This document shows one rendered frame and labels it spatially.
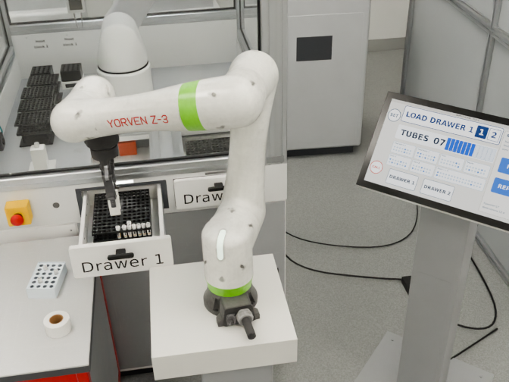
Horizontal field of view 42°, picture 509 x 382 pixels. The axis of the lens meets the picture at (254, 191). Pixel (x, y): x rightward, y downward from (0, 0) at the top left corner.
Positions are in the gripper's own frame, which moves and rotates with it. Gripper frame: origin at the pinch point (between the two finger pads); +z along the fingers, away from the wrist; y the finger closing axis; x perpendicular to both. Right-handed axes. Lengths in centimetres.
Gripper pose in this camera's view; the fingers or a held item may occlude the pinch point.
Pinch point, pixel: (113, 202)
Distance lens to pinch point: 198.8
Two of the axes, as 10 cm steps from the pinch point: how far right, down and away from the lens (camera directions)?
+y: 1.6, 5.7, -8.1
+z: 0.3, 8.1, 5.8
